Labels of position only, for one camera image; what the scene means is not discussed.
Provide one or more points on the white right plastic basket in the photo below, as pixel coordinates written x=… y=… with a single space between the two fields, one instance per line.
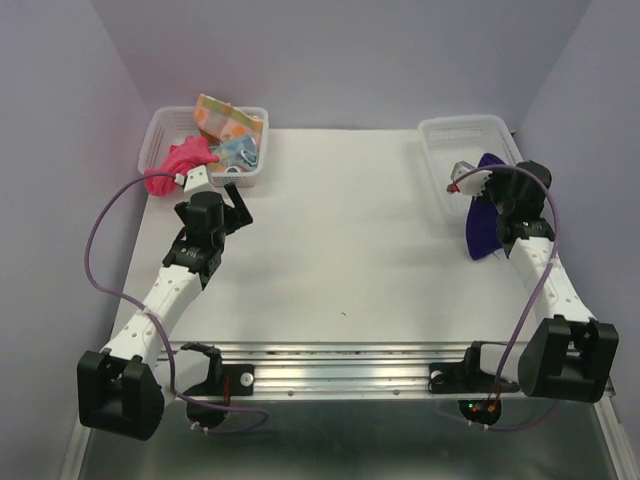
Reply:
x=449 y=140

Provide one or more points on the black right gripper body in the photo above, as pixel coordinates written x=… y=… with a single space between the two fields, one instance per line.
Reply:
x=496 y=188

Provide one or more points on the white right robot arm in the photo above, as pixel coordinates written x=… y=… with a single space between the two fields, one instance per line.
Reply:
x=558 y=349

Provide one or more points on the aluminium mounting rail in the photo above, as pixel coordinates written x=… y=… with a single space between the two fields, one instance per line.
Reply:
x=341 y=371

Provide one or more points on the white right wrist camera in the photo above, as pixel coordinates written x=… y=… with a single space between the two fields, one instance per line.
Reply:
x=467 y=180

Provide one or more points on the pink towel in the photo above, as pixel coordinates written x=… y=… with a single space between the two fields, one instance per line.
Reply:
x=192 y=153

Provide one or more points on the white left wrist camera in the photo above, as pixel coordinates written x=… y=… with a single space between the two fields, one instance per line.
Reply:
x=195 y=180

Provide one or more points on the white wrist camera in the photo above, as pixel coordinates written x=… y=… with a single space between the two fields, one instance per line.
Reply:
x=467 y=180
x=195 y=180

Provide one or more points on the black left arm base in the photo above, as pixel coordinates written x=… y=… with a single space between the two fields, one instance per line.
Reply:
x=202 y=372

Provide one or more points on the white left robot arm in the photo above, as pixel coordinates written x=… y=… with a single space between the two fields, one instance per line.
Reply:
x=124 y=387

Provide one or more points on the purple towel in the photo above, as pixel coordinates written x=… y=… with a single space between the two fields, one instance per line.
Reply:
x=480 y=229

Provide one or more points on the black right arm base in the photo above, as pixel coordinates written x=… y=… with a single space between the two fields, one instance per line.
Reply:
x=466 y=377

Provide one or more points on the light blue patterned towel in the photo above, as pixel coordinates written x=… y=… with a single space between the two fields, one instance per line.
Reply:
x=238 y=155

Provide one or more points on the orange dotted patterned towel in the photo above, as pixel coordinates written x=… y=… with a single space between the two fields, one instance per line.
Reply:
x=224 y=122

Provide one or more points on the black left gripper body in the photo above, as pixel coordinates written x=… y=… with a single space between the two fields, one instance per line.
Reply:
x=230 y=222

